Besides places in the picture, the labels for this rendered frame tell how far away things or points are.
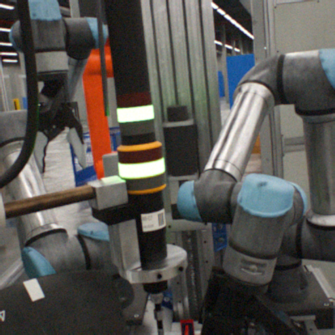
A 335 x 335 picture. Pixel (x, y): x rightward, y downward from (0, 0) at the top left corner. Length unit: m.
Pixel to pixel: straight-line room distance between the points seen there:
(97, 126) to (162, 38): 3.28
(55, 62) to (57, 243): 0.48
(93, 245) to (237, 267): 0.62
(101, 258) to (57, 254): 0.12
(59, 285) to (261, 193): 0.30
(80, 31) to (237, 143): 0.47
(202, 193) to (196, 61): 0.59
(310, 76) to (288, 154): 1.30
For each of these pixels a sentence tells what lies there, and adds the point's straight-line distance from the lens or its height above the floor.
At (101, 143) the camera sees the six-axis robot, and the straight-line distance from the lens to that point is 4.56.
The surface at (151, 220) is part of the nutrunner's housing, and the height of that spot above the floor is 1.51.
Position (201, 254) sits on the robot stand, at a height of 1.14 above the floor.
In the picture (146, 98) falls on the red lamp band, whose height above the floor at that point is 1.62.
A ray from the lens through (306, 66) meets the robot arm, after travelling 1.01.
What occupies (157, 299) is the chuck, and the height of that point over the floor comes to 1.42.
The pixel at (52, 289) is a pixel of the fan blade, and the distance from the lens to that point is 0.62.
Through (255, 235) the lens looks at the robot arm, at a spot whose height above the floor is 1.41.
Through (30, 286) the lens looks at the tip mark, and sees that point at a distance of 0.62.
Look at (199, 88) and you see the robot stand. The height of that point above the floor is 1.61.
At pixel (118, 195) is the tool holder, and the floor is 1.54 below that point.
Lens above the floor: 1.63
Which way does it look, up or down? 10 degrees down
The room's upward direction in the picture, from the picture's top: 6 degrees counter-clockwise
